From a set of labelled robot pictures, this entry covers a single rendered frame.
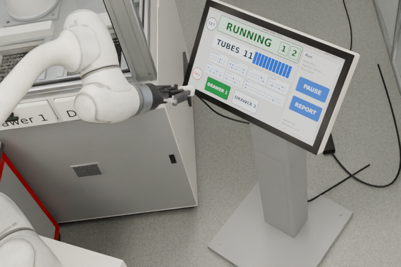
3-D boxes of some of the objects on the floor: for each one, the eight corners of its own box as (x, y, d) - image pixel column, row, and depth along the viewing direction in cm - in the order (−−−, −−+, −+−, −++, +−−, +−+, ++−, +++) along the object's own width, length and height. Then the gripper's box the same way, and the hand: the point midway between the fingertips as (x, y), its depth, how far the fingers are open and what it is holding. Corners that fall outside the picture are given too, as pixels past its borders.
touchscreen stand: (292, 304, 232) (280, 171, 154) (207, 248, 254) (160, 106, 176) (352, 215, 253) (369, 57, 175) (270, 170, 275) (251, 12, 197)
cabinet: (203, 213, 266) (169, 106, 204) (-3, 238, 276) (-94, 144, 214) (194, 70, 326) (166, -46, 265) (26, 94, 336) (-39, -12, 275)
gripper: (162, 91, 144) (213, 84, 164) (125, 77, 151) (178, 72, 170) (157, 118, 146) (208, 108, 166) (121, 103, 153) (173, 95, 173)
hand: (186, 91), depth 165 cm, fingers closed
